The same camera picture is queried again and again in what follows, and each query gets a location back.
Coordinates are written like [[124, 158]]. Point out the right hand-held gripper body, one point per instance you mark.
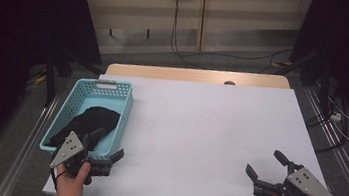
[[306, 184]]

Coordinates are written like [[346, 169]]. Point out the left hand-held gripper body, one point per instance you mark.
[[70, 147]]

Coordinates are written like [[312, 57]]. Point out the black shorts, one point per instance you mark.
[[92, 119]]

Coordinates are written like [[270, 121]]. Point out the light blue plastic basket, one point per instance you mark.
[[70, 112]]

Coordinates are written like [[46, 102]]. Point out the person's left hand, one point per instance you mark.
[[70, 189]]

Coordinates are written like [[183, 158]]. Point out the black stand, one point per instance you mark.
[[324, 83], [50, 86]]

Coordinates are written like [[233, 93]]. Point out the white plug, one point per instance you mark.
[[336, 117]]

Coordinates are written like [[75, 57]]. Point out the round table grommet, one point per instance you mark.
[[229, 83]]

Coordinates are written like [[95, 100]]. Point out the wooden table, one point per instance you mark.
[[182, 73]]

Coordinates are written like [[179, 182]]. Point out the beige low cabinet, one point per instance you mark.
[[238, 25]]

